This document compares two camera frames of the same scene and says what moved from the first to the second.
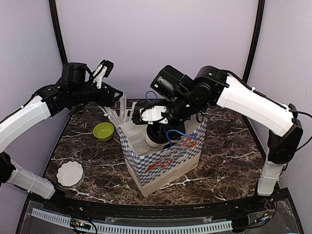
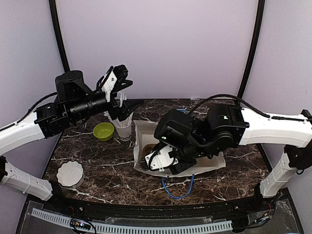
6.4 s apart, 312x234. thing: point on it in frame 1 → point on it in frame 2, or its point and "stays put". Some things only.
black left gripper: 108,101 → 125,110
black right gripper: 180,127 → 177,169
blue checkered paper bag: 150,168 → 144,134
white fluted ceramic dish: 70,173 stays put
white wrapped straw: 111,114 stays put
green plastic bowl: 103,131 stays put
